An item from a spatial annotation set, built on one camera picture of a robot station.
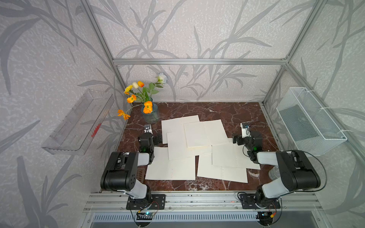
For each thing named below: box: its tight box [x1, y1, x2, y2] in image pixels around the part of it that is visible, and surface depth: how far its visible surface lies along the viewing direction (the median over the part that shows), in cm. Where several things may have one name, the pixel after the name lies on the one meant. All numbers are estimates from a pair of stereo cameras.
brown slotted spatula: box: [136, 168, 145, 183], surface depth 84 cm
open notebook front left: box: [144, 146, 196, 181], surface depth 87 cm
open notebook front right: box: [197, 154, 249, 184], surface depth 86 cm
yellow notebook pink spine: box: [183, 119, 230, 148], surface depth 104 cm
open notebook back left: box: [161, 114, 201, 144], surface depth 108 cm
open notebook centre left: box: [166, 131, 213, 161], surface depth 93 cm
